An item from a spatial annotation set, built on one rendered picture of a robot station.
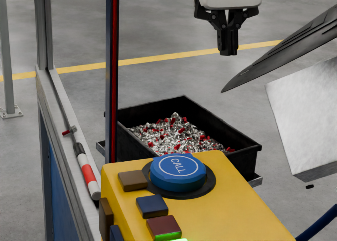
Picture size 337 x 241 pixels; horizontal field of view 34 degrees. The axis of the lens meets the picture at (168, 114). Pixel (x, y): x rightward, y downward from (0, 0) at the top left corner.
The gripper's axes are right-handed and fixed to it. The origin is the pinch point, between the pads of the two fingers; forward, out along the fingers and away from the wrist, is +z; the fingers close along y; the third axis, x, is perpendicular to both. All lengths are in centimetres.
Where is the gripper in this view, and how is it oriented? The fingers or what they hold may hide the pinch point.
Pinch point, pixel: (227, 42)
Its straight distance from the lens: 87.1
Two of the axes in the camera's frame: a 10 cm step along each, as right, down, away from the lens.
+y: 9.4, -1.1, 3.1
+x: -3.3, -1.4, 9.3
